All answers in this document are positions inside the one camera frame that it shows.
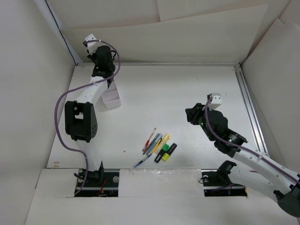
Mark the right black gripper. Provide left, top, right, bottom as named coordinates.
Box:
left=185, top=103, right=215, bottom=141

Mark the red gel pen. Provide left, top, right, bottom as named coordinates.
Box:
left=142, top=127, right=157, bottom=153

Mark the light blue pen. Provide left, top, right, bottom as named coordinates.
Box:
left=146, top=133, right=163, bottom=156

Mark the blue ballpoint pen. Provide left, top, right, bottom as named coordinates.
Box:
left=133, top=154, right=152, bottom=168

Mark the grey black pen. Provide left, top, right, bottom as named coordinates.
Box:
left=143, top=133, right=160, bottom=155

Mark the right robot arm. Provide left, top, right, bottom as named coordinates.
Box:
left=185, top=103, right=300, bottom=218

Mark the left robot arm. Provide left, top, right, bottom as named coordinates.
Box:
left=65, top=45, right=116, bottom=186

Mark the white compartment organizer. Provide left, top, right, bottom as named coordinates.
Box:
left=101, top=79, right=121, bottom=110

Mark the pale yellow highlighter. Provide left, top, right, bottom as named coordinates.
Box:
left=155, top=134, right=170, bottom=154

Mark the green black highlighter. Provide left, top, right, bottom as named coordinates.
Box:
left=154, top=144, right=169, bottom=164

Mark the yellow black highlighter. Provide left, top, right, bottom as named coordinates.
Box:
left=162, top=143, right=177, bottom=162

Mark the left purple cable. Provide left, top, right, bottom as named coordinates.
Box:
left=54, top=40, right=121, bottom=195

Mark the aluminium rail back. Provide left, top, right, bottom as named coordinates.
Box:
left=77, top=61, right=241, bottom=68

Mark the aluminium rail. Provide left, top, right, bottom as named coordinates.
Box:
left=233, top=64, right=269, bottom=155
left=77, top=61, right=241, bottom=68

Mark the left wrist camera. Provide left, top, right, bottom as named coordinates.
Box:
left=83, top=34, right=101, bottom=54

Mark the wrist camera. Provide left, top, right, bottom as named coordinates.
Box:
left=207, top=93, right=222, bottom=111
left=83, top=34, right=101, bottom=54

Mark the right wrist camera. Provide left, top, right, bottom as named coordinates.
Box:
left=207, top=93, right=222, bottom=111

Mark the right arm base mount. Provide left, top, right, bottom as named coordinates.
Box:
left=198, top=160, right=248, bottom=197

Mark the aluminium rail right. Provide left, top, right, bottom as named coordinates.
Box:
left=233, top=64, right=269, bottom=155

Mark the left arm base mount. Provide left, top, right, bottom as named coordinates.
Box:
left=74, top=163, right=120, bottom=197

